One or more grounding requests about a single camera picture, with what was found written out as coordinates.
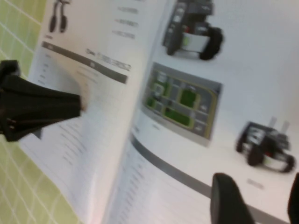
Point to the white product booklet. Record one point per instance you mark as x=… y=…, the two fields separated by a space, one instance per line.
x=187 y=151

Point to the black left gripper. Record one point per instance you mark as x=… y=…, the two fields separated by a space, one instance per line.
x=9 y=68

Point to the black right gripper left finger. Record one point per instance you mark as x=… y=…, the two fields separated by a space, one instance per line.
x=226 y=203

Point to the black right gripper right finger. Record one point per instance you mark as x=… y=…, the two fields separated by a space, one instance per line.
x=294 y=205

